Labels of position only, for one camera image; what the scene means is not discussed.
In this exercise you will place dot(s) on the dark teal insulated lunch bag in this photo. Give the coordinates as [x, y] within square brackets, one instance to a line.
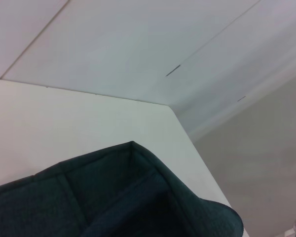
[88, 197]

